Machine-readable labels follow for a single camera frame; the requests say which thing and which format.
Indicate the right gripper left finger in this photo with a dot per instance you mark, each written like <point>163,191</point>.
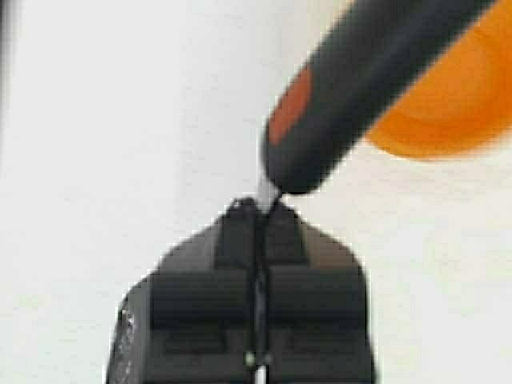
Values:
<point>191,319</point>

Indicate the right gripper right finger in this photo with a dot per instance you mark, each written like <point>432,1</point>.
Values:
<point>318,310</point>

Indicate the orange plastic bowl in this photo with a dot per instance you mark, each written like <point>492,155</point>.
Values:
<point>462,104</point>

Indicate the black spatula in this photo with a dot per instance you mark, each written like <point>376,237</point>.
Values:
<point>370,56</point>

